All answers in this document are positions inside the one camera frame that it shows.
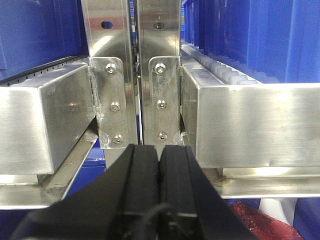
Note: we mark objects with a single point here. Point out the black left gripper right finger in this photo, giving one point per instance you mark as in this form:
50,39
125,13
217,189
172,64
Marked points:
196,211

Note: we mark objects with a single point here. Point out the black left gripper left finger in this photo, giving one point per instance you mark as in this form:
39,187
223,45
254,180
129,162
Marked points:
121,204

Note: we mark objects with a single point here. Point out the right steel shelf rack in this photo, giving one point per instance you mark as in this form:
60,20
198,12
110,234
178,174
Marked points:
252,140

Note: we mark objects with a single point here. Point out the steel shelf rack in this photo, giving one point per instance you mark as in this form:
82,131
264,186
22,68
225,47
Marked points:
52,115
252,140

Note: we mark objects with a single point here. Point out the left steel shelf rack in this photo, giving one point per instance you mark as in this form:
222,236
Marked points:
52,115

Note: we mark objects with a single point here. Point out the blue plastic tray right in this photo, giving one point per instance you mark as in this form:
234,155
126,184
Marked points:
274,41

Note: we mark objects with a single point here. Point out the blue plastic tray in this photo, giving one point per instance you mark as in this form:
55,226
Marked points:
274,41
37,32

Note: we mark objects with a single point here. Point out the blue plastic tray left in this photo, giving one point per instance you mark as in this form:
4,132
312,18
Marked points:
37,32

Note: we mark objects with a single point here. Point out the red mesh bag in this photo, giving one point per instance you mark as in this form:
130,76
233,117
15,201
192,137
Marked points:
264,226

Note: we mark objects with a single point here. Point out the white roller track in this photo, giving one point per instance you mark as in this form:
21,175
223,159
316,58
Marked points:
223,72

